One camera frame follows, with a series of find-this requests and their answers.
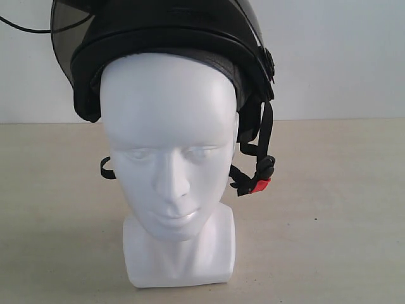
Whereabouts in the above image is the black helmet with tinted visor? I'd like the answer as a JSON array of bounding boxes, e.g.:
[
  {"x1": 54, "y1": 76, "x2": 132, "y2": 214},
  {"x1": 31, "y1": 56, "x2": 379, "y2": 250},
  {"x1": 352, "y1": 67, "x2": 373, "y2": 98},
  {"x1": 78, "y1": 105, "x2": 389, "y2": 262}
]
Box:
[{"x1": 50, "y1": 1, "x2": 275, "y2": 196}]

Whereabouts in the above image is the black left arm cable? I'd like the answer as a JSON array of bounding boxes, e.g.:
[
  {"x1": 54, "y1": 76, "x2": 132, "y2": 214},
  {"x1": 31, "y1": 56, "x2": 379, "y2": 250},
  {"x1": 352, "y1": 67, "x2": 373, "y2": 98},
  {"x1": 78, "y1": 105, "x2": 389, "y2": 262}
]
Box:
[{"x1": 0, "y1": 14, "x2": 53, "y2": 34}]

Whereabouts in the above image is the white mannequin head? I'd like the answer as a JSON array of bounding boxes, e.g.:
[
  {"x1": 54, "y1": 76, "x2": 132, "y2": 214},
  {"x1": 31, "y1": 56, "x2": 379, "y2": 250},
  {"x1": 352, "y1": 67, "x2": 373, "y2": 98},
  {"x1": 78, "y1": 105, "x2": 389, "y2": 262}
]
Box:
[{"x1": 100, "y1": 53, "x2": 239, "y2": 288}]

